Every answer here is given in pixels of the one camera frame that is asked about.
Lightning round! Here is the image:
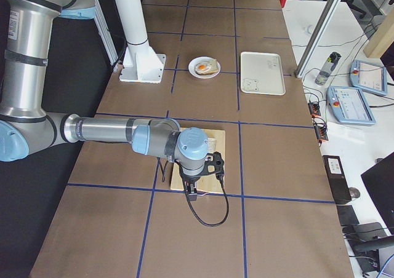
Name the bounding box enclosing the aluminium frame post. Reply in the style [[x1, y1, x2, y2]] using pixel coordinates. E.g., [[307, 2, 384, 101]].
[[295, 0, 341, 78]]

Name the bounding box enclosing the far teach pendant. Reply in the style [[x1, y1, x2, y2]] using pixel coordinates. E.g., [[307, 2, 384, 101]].
[[349, 60, 388, 96]]

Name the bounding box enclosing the near teach pendant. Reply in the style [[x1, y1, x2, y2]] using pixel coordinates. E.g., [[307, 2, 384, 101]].
[[326, 86, 376, 125]]

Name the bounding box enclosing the black monitor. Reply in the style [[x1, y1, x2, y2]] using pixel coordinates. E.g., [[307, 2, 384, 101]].
[[361, 153, 393, 233]]

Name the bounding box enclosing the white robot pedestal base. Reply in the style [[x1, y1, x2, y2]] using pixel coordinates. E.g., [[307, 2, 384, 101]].
[[115, 0, 166, 84]]

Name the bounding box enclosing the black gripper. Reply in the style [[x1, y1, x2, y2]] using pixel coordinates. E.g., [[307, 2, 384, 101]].
[[183, 177, 198, 201]]

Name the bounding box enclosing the teach pendant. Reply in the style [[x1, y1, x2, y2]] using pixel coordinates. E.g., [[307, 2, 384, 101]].
[[349, 60, 388, 96], [326, 86, 376, 125]]

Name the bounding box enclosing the fried egg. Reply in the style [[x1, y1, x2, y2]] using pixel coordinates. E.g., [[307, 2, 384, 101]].
[[195, 62, 212, 74]]

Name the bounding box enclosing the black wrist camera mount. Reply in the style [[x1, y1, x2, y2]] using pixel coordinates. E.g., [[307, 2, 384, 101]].
[[200, 151, 224, 179]]

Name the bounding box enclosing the bread slice under egg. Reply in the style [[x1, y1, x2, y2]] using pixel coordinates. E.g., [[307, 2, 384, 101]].
[[199, 59, 219, 75]]

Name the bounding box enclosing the clear water bottle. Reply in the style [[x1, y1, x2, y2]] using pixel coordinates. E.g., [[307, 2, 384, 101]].
[[315, 52, 342, 85]]

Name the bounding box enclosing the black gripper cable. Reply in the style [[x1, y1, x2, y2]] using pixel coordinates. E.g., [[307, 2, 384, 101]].
[[185, 173, 229, 227]]

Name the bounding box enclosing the white round plate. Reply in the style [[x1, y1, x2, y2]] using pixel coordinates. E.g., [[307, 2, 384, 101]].
[[188, 57, 221, 79]]

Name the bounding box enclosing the white bread slice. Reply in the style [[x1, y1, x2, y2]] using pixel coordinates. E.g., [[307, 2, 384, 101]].
[[208, 137, 217, 153]]

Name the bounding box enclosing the black orange connector strip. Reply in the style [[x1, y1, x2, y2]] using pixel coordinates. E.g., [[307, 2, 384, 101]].
[[308, 101, 329, 145]]

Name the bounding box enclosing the bamboo cutting board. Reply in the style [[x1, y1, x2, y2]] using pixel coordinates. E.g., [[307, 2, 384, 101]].
[[169, 127, 227, 195]]

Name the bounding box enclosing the cream bear serving tray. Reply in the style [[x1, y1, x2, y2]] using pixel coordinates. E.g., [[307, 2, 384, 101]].
[[240, 52, 286, 96]]

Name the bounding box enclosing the black power supply box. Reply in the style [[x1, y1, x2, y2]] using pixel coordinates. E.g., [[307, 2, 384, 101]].
[[323, 155, 352, 205]]

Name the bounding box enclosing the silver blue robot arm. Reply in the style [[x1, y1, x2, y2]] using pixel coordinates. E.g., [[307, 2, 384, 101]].
[[1, 0, 208, 194]]

